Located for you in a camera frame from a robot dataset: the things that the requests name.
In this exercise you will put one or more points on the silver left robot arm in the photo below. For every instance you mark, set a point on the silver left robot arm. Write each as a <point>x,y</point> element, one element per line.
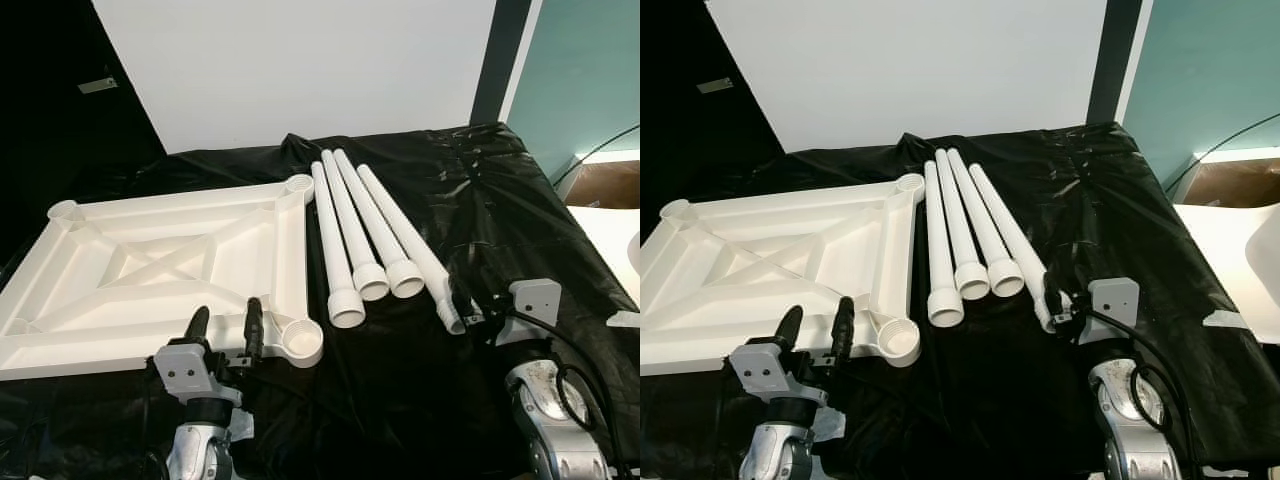
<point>200,450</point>
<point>780,450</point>

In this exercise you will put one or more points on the black plastic sheet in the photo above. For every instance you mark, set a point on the black plastic sheet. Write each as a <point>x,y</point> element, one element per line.
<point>420,400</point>
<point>1000,420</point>

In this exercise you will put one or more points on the brown cardboard box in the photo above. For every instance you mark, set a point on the brown cardboard box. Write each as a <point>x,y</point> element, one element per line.
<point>605,185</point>
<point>1230,185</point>

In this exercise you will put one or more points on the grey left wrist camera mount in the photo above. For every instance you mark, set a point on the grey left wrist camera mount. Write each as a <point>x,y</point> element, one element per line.
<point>185,368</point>
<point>765,368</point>

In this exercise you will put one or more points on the white side table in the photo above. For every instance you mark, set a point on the white side table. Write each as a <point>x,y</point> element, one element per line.
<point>1220,260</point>
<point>610,240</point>

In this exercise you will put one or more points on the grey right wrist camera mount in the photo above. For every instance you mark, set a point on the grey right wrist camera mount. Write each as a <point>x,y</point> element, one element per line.
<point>1115,300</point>
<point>535,300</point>

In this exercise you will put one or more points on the black vertical post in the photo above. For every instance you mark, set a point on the black vertical post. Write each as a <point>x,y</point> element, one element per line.
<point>503,60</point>
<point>1115,60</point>

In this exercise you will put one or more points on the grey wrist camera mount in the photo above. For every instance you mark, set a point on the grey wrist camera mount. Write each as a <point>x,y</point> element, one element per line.
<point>1115,300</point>
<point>765,368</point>
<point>535,300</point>
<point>185,368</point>

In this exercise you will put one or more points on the white tape strip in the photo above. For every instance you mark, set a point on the white tape strip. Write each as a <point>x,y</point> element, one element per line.
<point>1225,320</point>
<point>622,320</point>

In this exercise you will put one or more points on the crumpled white masking tape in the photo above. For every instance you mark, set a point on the crumpled white masking tape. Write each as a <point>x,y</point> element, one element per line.
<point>240,425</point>
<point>828,425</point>

